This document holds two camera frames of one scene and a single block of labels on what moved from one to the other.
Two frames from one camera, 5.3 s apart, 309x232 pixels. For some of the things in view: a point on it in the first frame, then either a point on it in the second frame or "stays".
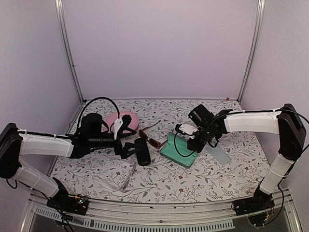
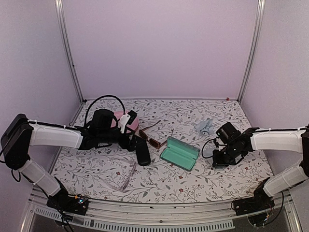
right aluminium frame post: [261, 5] stays
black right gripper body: [205, 135] -> [227, 158]
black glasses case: [143, 154] stays
